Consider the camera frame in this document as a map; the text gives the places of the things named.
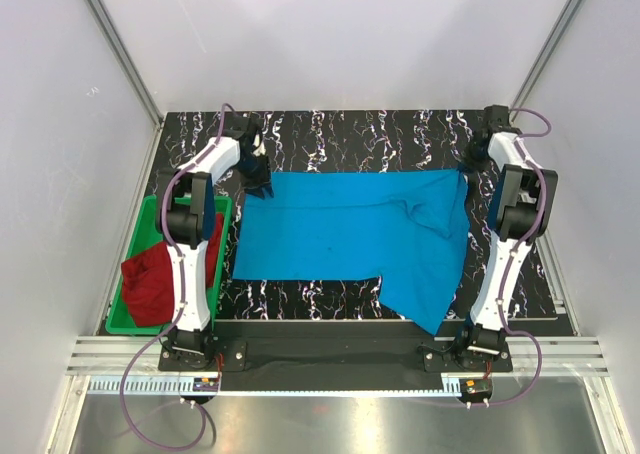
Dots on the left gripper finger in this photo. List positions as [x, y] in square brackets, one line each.
[265, 185]
[255, 189]

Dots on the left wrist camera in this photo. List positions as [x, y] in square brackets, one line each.
[257, 146]

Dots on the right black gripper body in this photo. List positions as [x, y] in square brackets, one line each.
[474, 158]

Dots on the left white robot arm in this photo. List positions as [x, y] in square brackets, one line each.
[186, 218]

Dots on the red t shirt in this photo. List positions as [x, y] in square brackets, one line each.
[148, 286]

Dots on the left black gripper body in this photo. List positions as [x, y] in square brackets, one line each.
[254, 171]

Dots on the left aluminium corner post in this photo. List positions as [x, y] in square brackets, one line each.
[113, 38]

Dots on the aluminium frame rail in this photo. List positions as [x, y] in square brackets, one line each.
[98, 355]

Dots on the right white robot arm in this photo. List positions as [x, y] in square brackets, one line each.
[519, 213]

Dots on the right aluminium corner post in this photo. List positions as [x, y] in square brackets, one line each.
[556, 34]

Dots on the aluminium corner post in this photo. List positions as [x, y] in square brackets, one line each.
[113, 38]
[556, 34]

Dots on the blue t shirt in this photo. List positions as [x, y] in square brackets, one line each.
[408, 228]

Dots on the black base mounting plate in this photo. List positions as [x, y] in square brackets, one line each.
[277, 377]

